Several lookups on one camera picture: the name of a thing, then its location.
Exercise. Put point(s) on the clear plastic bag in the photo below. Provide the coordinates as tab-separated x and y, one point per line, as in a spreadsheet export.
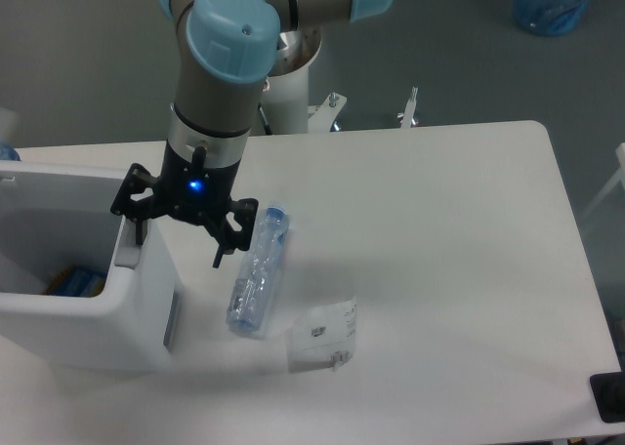
323	338

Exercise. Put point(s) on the black device at table edge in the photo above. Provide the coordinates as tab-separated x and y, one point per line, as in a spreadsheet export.
608	391

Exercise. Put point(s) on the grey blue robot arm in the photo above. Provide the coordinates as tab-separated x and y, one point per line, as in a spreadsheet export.
286	15

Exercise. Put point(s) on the clear plastic water bottle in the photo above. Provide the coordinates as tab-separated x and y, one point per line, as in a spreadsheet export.
252	289

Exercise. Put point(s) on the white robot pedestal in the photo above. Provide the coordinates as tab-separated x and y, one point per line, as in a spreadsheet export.
293	98

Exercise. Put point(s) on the white trash can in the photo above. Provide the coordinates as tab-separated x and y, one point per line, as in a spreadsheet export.
54	217

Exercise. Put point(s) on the blue water jug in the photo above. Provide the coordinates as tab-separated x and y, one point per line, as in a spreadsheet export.
548	17

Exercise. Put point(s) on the blue object at left edge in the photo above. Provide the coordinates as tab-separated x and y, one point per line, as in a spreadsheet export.
8	153

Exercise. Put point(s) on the blue box inside can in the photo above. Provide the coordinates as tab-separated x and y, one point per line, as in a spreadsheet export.
77	282

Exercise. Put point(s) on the white frame at right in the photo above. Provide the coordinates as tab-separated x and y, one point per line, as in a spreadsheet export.
612	190

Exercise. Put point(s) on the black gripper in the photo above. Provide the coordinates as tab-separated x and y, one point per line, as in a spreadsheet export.
200	198

